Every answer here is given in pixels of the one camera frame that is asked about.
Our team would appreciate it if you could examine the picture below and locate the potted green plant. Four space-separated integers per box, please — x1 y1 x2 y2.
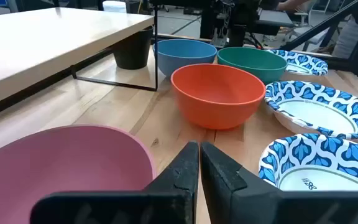
112 25 154 70

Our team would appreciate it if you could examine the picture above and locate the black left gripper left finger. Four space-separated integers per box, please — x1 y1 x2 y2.
29 140 200 224

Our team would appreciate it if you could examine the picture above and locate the pink plastic bowl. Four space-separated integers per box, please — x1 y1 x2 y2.
0 124 157 224

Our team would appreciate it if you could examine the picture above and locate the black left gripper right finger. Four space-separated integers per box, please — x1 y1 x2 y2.
200 141 358 224

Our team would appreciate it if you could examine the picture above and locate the blue plastic bowl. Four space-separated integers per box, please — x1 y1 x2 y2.
152 38 218 78

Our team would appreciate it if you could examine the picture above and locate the orange plastic bowl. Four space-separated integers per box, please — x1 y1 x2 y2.
170 63 267 131

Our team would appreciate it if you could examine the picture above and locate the green plastic bowl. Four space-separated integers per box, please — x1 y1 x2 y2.
216 46 288 85

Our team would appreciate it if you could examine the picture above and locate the white container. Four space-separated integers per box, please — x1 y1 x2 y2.
102 0 127 14

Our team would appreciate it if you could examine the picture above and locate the person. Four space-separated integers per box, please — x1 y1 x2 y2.
275 0 313 12
331 0 358 60

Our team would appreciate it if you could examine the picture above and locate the blue patterned paper bowl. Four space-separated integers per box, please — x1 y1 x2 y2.
267 49 329 77
264 80 358 141
258 133 358 192

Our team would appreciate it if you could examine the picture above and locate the grey office chair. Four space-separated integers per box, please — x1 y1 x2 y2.
286 0 326 52

